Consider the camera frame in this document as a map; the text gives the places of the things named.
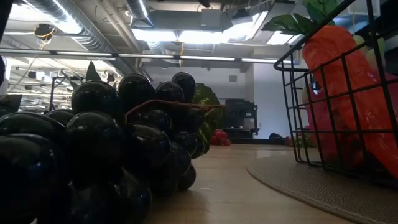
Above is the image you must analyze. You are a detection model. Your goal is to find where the red grape bunch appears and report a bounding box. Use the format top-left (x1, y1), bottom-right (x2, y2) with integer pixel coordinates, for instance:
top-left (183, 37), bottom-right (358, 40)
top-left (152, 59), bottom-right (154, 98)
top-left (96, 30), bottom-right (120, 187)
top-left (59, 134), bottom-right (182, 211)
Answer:
top-left (210, 129), bottom-right (233, 147)

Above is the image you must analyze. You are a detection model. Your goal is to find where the black grape bunch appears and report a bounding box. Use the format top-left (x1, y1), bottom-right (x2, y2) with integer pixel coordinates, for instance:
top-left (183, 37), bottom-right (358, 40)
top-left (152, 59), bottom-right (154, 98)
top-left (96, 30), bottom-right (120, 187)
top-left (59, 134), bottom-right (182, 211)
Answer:
top-left (0, 71), bottom-right (228, 224)

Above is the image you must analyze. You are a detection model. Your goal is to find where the pink dragon fruit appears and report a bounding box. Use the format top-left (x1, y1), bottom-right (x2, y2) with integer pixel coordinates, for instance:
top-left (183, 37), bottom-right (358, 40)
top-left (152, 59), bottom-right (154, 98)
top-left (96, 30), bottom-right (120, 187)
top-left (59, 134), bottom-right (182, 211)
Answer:
top-left (302, 34), bottom-right (398, 166)

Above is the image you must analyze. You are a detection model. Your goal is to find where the orange carrot with leaves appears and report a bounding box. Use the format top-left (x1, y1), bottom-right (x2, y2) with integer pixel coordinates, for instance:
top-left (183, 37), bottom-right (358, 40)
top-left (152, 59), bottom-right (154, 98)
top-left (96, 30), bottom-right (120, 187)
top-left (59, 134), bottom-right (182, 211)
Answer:
top-left (261, 0), bottom-right (398, 180)

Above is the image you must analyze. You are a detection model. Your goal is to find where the black machine cabinet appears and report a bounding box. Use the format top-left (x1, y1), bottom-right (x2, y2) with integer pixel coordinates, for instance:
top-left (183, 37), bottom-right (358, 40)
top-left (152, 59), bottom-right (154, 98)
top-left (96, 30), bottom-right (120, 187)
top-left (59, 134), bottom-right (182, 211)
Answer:
top-left (223, 98), bottom-right (259, 139)

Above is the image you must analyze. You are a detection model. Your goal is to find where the long ceiling light bar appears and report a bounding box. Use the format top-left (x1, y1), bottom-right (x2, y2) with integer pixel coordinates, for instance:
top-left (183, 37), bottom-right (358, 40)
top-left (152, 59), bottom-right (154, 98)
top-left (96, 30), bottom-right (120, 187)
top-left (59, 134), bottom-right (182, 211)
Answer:
top-left (0, 49), bottom-right (301, 65)

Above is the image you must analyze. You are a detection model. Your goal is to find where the grey ceiling ventilation box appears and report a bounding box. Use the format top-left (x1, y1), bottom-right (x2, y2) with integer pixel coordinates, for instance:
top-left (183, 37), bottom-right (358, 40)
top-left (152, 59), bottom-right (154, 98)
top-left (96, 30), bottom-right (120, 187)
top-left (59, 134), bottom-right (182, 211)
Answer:
top-left (200, 8), bottom-right (225, 32)

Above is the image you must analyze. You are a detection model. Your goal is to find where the snake plant in white pot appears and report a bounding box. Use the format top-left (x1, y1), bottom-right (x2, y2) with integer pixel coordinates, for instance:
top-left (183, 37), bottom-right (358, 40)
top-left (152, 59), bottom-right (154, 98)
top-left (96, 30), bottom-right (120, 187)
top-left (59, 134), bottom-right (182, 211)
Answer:
top-left (85, 60), bottom-right (102, 82)

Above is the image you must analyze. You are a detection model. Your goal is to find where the round grey placemat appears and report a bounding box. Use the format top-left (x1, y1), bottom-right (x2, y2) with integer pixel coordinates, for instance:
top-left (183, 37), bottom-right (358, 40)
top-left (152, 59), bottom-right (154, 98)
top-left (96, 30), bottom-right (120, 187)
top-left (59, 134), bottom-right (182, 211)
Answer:
top-left (246, 152), bottom-right (398, 224)

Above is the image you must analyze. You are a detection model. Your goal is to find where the background robot station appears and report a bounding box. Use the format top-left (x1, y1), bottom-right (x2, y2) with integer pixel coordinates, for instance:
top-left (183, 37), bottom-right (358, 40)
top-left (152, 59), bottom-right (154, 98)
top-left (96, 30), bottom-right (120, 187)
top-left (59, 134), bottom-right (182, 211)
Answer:
top-left (49, 74), bottom-right (81, 110)

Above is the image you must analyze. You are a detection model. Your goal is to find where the dark computer monitor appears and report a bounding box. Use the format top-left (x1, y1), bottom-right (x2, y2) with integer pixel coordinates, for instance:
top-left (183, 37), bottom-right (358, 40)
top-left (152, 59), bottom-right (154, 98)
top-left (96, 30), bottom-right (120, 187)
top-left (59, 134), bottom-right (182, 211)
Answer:
top-left (0, 94), bottom-right (23, 114)

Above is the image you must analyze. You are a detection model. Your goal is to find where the black aluminium table frame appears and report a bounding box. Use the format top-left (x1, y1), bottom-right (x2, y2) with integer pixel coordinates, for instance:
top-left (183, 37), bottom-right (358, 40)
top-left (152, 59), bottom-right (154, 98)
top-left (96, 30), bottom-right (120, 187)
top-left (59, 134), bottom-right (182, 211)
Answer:
top-left (229, 138), bottom-right (289, 145)

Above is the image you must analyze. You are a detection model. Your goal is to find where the silver ventilation duct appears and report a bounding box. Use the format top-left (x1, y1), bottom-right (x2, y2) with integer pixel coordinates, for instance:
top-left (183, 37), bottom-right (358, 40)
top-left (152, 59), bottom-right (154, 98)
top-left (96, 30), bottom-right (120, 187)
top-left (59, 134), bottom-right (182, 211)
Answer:
top-left (26, 0), bottom-right (137, 75)

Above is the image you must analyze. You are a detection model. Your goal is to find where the black wire basket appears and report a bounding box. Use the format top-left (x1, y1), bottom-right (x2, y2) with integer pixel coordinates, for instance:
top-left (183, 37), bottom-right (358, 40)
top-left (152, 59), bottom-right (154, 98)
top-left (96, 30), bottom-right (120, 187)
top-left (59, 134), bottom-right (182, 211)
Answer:
top-left (273, 0), bottom-right (398, 187)

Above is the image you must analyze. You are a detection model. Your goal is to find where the round ceiling device yellow cable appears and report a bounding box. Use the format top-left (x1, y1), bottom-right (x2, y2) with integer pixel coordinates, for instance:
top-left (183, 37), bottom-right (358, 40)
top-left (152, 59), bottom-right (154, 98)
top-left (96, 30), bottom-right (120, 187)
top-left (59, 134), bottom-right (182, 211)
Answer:
top-left (33, 23), bottom-right (57, 41)

